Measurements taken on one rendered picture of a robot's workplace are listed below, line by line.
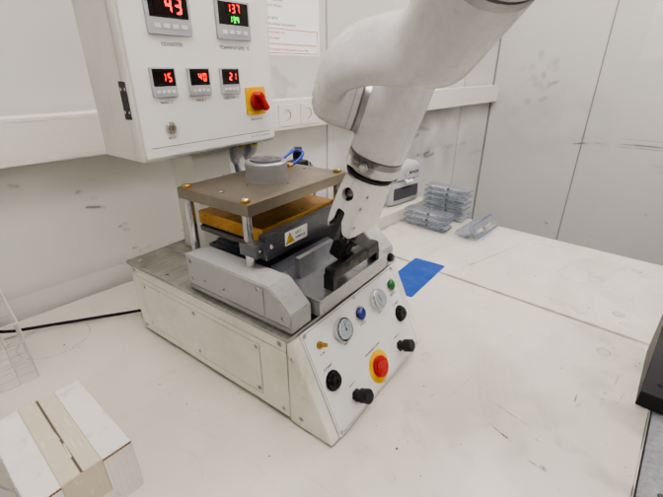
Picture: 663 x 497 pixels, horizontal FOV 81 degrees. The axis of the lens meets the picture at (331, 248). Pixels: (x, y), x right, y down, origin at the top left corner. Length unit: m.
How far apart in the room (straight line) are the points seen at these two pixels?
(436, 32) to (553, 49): 2.56
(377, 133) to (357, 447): 0.48
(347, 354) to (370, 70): 0.46
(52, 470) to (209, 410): 0.24
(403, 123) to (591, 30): 2.40
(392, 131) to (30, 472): 0.63
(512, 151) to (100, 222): 2.54
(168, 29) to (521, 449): 0.89
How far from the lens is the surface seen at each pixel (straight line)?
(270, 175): 0.72
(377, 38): 0.46
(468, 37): 0.38
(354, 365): 0.72
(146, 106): 0.76
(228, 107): 0.86
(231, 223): 0.71
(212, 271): 0.69
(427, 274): 1.18
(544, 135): 2.94
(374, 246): 0.72
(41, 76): 1.13
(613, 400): 0.92
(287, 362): 0.64
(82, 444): 0.68
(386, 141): 0.55
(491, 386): 0.84
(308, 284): 0.66
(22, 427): 0.75
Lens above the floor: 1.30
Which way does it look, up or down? 25 degrees down
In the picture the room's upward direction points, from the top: straight up
